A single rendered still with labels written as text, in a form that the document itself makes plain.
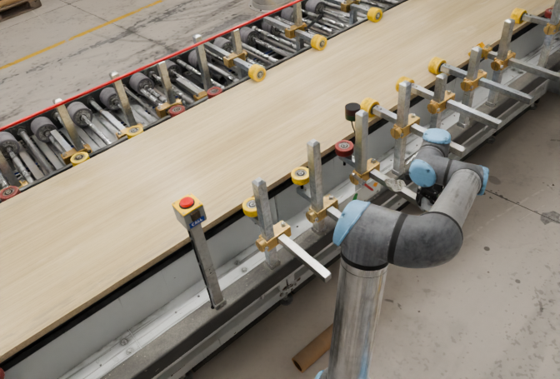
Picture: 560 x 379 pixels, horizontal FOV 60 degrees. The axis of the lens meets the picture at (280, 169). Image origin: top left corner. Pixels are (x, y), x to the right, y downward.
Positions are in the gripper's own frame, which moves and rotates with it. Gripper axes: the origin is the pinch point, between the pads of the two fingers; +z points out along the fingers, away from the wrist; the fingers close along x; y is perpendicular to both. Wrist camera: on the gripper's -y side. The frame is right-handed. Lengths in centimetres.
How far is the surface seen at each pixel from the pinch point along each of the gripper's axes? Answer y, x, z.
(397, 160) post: -27.9, 19.1, 3.5
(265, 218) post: -26, -55, -15
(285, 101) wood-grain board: -88, 6, -8
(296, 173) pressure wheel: -43, -27, -8
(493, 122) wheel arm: -3, 48, -13
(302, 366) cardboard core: -17, -55, 76
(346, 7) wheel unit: -135, 96, -14
